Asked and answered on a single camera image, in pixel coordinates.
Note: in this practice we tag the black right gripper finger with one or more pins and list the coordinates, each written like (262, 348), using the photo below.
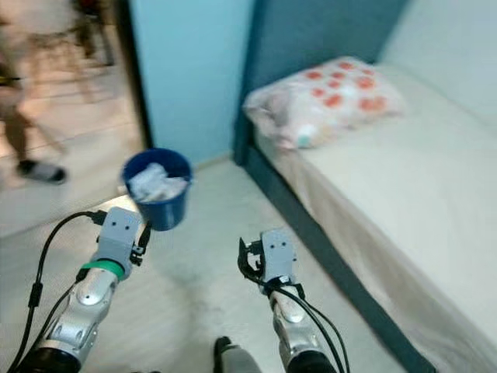
(242, 256)

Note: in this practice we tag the pink pillow orange print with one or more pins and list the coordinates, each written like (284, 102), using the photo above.
(330, 101)

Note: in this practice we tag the blue plastic bucket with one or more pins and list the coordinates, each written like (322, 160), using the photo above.
(167, 216)

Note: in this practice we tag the white crumpled trash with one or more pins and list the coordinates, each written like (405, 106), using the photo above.
(155, 185)

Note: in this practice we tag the cream bed mattress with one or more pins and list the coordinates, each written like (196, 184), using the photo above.
(404, 194)

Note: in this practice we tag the person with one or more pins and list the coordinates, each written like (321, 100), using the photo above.
(15, 116)

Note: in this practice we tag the teal padded headboard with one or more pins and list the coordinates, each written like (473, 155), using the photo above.
(311, 39)

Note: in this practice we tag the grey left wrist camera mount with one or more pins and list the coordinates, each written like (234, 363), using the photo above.
(120, 233)

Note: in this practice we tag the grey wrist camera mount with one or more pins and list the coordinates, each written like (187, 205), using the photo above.
(278, 249)
(120, 233)

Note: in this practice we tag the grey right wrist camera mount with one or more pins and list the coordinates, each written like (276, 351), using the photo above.
(278, 249)

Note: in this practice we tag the dark blue bed frame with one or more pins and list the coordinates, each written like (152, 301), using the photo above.
(326, 256)

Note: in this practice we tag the black door frame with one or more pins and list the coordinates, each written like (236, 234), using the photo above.
(128, 70)

